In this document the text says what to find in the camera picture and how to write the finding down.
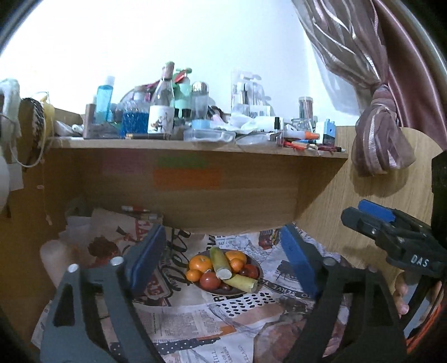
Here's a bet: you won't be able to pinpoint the white fluffy cloth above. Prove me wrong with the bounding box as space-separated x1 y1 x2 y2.
0 78 22 140

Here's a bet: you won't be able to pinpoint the red apple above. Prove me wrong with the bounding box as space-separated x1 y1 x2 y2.
200 271 221 290

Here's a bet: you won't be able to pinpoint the round jar blue beads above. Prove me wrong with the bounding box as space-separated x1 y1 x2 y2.
120 101 151 137

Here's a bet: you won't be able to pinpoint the person's right hand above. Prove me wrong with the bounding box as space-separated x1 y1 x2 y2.
393 270 420 318

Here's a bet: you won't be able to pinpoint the wooden desk shelf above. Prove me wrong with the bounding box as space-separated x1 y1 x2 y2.
45 134 350 235

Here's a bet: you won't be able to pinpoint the clear bottle blue liquid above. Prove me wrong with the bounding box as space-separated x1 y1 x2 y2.
95 76 116 123

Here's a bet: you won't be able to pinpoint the green cut cucumber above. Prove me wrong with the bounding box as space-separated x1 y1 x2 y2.
210 246 233 280

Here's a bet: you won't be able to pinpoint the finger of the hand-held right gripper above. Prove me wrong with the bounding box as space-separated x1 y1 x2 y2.
340 206 392 256
358 198 431 240

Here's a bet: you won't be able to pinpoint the green pump bottle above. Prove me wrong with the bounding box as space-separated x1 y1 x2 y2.
173 67 193 119

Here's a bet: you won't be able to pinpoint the black and white newspaper sheet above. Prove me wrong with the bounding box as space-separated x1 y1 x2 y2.
31 223 353 363

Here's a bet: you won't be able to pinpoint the clear acrylic organizer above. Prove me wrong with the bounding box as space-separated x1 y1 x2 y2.
230 70 273 117

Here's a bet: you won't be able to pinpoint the glass jar with sticks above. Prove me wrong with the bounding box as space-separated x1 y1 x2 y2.
298 96 315 121

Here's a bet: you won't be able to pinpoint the pink striped curtain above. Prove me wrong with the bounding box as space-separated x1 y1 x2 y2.
291 0 447 177

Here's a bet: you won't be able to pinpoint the green sticky note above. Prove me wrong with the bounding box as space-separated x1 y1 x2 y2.
157 156 206 168

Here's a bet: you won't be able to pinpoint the dark round plate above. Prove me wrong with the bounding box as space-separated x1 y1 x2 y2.
187 249 262 297

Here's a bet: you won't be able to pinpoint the yellow green banana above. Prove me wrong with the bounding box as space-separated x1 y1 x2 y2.
223 274 259 293

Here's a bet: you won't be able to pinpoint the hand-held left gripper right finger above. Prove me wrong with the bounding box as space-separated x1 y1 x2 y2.
279 223 407 363

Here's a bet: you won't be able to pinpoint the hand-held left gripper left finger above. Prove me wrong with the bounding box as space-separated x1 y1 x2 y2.
40 223 166 363

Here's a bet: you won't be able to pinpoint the orange sticky note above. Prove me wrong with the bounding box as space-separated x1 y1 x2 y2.
154 168 222 187

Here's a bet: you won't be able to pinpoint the clear plastic lidded container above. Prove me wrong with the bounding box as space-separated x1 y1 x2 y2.
183 128 236 143

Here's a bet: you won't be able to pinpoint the small blue box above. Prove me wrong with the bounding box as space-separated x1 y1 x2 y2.
323 119 336 145

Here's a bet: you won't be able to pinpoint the white plastic bottle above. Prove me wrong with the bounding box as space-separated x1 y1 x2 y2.
40 239 81 290

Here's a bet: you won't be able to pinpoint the illustrated newspaper sheet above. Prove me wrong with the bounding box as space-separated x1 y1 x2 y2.
66 207 210 304

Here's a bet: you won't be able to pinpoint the clear bottle silver cap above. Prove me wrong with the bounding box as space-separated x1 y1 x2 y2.
190 81 210 121

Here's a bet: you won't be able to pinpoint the brown wooden organizer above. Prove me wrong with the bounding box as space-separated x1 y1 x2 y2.
84 104 121 139

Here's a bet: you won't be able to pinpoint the thin beaded string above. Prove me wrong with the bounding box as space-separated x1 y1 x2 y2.
37 154 53 225

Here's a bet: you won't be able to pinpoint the labelled glass wine bottle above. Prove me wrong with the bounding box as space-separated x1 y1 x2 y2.
147 62 176 135

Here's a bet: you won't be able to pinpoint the yellow object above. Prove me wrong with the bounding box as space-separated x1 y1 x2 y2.
42 92 56 137

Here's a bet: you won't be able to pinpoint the orange with sticker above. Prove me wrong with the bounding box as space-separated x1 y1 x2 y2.
189 255 213 273

